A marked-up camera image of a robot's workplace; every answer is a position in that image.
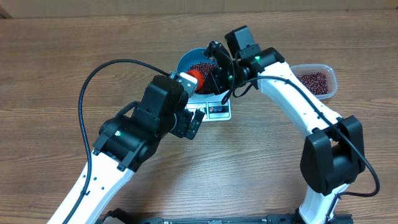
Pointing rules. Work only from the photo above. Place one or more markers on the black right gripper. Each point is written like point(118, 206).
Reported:
point(217, 78)

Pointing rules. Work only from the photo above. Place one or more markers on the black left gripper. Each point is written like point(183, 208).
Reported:
point(185, 117)

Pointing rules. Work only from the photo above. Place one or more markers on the red plastic measuring scoop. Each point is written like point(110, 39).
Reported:
point(197, 74)

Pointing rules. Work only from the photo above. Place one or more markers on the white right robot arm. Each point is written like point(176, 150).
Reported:
point(333, 152)

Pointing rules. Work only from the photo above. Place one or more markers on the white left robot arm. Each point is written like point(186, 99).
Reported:
point(126, 141)

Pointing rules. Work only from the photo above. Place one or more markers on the red adzuki beans in bowl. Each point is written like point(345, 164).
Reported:
point(205, 69)

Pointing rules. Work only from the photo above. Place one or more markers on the white digital kitchen scale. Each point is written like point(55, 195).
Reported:
point(212, 107)

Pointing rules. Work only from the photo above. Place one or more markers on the blue bowl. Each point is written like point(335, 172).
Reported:
point(196, 56)

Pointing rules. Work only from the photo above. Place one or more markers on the red adzuki beans in container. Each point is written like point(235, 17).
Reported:
point(316, 82)

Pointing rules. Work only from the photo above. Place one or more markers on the clear plastic bean container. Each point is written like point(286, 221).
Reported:
point(299, 70)

